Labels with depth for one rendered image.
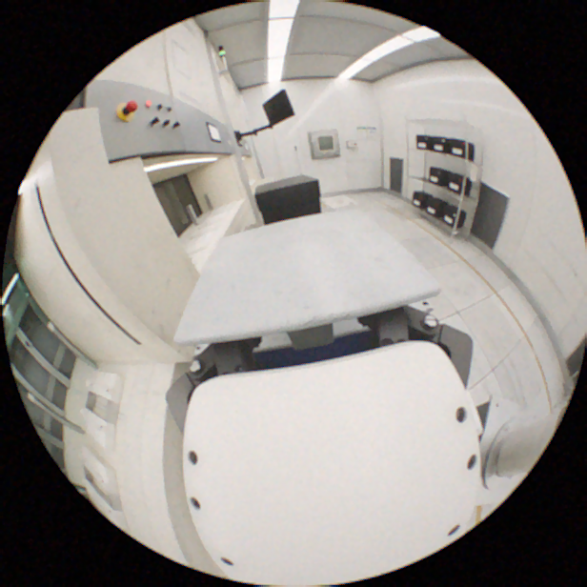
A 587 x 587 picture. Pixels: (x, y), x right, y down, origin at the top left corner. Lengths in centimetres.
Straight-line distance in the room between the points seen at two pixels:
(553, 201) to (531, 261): 84
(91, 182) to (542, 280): 308
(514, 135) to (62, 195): 311
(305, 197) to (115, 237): 68
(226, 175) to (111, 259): 142
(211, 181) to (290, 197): 104
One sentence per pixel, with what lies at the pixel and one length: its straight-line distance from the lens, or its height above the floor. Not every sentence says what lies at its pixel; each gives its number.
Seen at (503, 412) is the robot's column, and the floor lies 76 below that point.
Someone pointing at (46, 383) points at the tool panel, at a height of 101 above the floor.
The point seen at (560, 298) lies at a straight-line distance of 280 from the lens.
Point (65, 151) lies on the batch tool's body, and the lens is 35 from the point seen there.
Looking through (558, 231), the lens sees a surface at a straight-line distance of 270.
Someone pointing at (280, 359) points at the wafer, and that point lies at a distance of 21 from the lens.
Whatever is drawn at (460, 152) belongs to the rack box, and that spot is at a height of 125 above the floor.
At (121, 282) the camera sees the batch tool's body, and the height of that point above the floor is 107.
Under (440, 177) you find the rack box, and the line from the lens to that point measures 299.
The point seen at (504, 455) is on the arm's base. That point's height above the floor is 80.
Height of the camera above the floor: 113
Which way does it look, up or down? 44 degrees down
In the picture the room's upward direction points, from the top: 15 degrees counter-clockwise
